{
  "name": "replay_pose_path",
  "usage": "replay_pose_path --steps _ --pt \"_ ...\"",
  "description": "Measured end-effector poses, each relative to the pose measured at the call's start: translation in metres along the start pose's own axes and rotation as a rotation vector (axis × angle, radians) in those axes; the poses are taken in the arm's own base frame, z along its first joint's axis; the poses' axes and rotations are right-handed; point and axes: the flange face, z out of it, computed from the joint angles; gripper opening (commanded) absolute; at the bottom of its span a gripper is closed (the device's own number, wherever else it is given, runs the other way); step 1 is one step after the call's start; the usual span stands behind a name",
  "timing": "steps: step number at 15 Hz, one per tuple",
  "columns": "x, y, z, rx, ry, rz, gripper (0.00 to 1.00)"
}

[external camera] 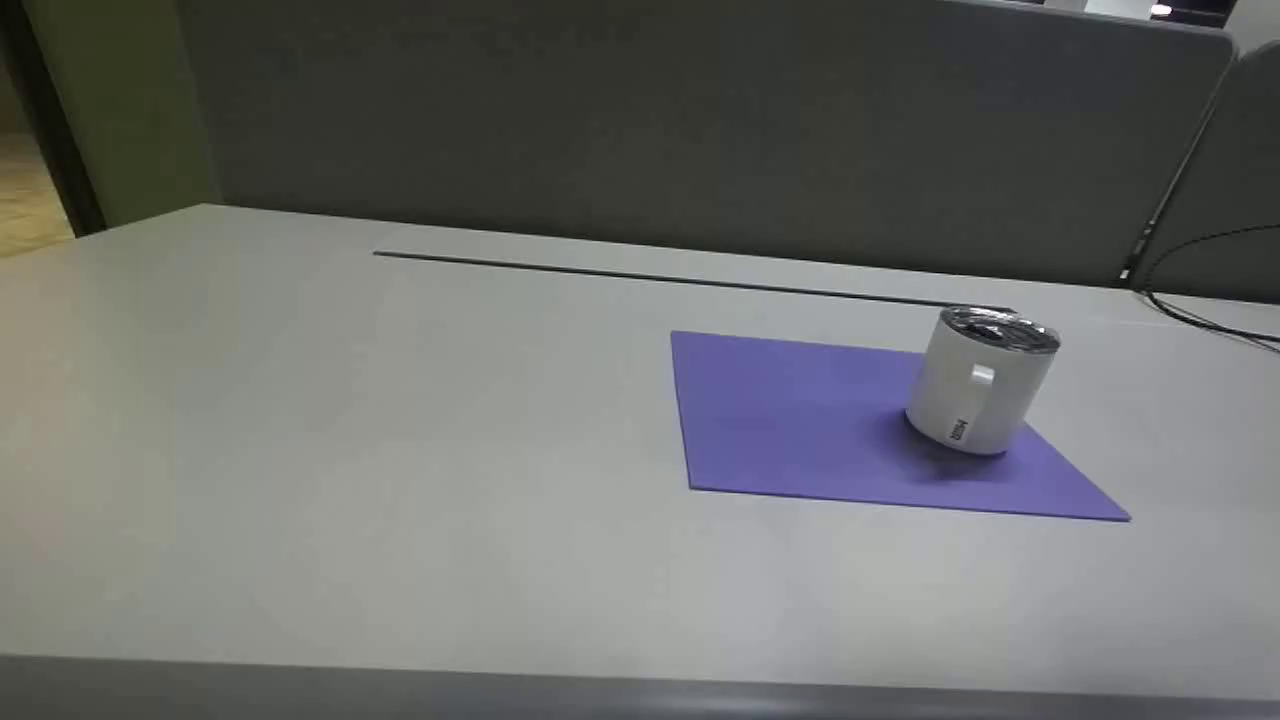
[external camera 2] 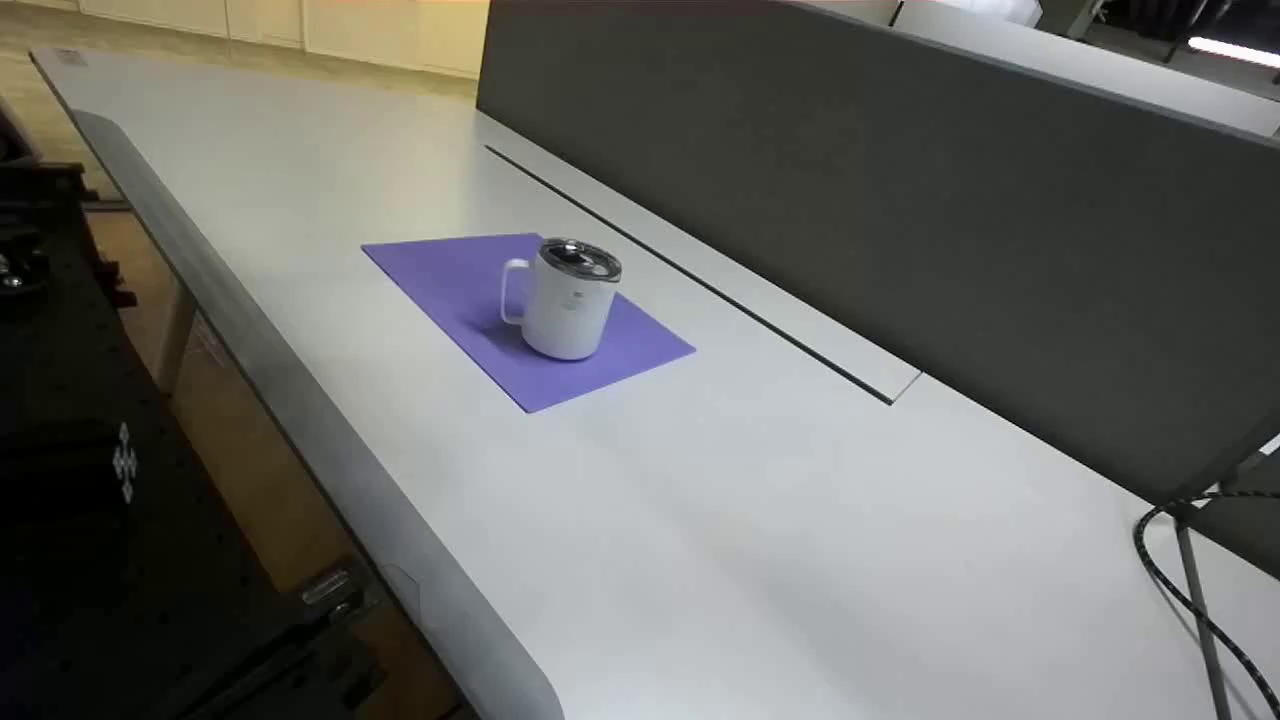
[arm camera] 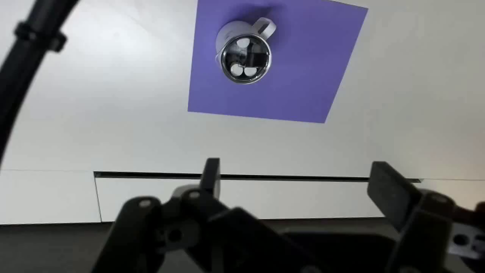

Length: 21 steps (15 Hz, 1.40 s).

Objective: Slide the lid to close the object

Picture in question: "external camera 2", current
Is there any clear sliding mug lid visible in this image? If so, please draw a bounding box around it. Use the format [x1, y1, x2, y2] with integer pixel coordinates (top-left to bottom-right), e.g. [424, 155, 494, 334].
[539, 236, 624, 283]

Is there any white insulated mug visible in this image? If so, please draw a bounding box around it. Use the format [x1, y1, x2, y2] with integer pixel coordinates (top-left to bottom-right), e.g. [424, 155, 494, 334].
[500, 246, 619, 362]

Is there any purple rectangular mat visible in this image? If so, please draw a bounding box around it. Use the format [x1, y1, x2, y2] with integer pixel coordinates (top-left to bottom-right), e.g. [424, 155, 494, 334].
[364, 230, 692, 412]

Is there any dark grey desk divider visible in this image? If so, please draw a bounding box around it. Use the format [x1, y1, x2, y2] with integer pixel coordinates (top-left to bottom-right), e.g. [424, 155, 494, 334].
[479, 0, 1280, 573]

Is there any black equipment cart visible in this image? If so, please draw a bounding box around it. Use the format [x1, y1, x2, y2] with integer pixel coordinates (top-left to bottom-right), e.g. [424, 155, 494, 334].
[0, 128, 392, 720]

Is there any black cable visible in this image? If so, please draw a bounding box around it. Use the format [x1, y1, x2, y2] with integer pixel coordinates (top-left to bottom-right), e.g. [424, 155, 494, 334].
[1130, 434, 1280, 720]

